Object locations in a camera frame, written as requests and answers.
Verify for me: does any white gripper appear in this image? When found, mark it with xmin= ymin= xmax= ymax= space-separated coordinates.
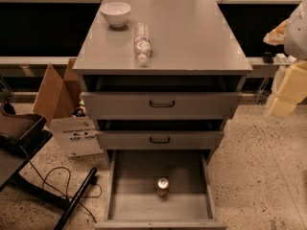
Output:
xmin=263 ymin=20 xmax=307 ymax=118

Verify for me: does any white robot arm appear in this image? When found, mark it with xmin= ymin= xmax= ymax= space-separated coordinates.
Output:
xmin=263 ymin=0 xmax=307 ymax=119

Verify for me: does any grey drawer cabinet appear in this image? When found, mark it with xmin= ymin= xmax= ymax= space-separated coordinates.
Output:
xmin=72 ymin=0 xmax=253 ymax=165

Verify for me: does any grey middle drawer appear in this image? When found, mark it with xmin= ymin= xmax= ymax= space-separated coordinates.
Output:
xmin=97 ymin=120 xmax=224 ymax=150

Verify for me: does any grey drawer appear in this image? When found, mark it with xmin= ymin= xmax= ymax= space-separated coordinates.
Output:
xmin=97 ymin=120 xmax=224 ymax=150
xmin=95 ymin=150 xmax=227 ymax=230
xmin=82 ymin=76 xmax=241 ymax=120

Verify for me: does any grey top drawer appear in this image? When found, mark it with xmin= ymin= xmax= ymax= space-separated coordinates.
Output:
xmin=82 ymin=76 xmax=241 ymax=120

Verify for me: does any grey bottom drawer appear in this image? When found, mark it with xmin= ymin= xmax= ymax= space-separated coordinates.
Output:
xmin=95 ymin=150 xmax=227 ymax=230

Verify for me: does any white power strip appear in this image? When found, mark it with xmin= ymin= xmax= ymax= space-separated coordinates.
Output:
xmin=274 ymin=54 xmax=296 ymax=65

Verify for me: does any black adapter on ledge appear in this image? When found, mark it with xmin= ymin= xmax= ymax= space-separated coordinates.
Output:
xmin=262 ymin=52 xmax=274 ymax=64

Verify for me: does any clear plastic water bottle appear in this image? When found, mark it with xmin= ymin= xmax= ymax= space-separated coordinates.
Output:
xmin=133 ymin=23 xmax=152 ymax=63

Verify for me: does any white ceramic bowl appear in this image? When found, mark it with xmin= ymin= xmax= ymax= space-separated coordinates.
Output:
xmin=100 ymin=2 xmax=131 ymax=28

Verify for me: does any brown cardboard box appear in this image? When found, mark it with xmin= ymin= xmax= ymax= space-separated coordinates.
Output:
xmin=33 ymin=58 xmax=103 ymax=157

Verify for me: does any black top drawer handle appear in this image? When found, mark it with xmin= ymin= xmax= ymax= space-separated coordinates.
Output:
xmin=149 ymin=101 xmax=176 ymax=108

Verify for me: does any black drawer handle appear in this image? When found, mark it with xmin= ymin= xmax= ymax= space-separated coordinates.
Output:
xmin=149 ymin=137 xmax=171 ymax=144
xmin=149 ymin=101 xmax=176 ymax=108

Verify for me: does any black middle drawer handle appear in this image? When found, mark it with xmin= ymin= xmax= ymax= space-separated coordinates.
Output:
xmin=149 ymin=137 xmax=171 ymax=144

